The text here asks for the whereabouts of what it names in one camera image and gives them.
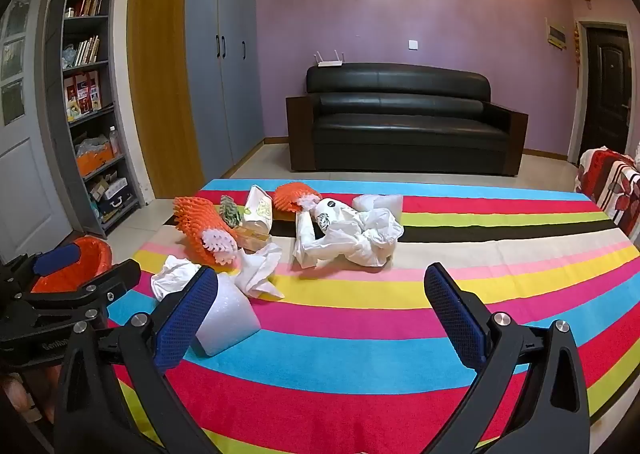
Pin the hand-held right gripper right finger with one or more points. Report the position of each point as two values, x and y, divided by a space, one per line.
452 314

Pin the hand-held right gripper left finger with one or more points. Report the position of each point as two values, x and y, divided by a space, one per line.
185 319

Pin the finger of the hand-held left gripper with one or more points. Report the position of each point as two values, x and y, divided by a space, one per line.
57 258
100 289

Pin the orange lined trash bin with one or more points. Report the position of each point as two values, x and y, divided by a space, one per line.
92 256

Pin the green knitted cloth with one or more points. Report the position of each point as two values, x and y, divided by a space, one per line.
231 214

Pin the white paper bag dark logo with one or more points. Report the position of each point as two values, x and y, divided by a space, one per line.
312 239

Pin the orange foam net sleeve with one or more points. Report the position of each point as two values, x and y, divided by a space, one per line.
290 194
192 226

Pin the person's left hand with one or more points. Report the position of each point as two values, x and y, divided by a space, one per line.
17 399

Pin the crumpled white tissue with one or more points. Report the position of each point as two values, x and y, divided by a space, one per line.
172 279
257 269

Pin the colourful striped blanket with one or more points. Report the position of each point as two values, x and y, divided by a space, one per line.
380 334

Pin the black case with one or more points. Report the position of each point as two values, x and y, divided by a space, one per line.
117 209

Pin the white foam net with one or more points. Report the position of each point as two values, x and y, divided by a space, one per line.
307 204
220 246

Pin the white door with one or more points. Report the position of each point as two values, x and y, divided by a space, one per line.
25 184

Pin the cardboard boxes on shelf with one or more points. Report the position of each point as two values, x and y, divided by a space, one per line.
107 186

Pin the orange box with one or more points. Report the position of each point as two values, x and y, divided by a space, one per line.
95 159

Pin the tan cardboard piece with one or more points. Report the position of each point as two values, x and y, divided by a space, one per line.
252 236

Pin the crumpled white plastic bag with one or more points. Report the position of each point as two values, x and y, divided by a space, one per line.
375 239

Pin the clear water bottle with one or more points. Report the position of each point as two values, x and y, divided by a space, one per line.
114 142

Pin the white paper bag green print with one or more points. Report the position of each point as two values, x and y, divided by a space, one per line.
260 209

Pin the red gift bag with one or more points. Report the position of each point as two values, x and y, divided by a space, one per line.
82 94

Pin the grey bookshelf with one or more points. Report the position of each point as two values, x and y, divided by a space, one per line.
56 84

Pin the black leather sofa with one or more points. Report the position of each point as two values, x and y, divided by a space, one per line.
400 134

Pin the red floral cloth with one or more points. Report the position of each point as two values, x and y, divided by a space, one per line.
607 184

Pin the row of books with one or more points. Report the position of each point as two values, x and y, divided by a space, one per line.
87 5
87 52

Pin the wooden wardrobe with blue doors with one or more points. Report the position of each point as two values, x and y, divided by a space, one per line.
210 84

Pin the dark brown door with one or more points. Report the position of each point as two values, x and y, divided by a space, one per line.
605 99

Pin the white router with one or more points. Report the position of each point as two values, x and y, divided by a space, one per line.
329 65

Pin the red hanging decoration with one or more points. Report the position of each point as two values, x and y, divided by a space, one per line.
577 49

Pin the white wall switch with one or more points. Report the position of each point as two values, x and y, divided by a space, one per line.
413 45

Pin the wall electrical panel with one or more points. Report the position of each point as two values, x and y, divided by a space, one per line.
556 36

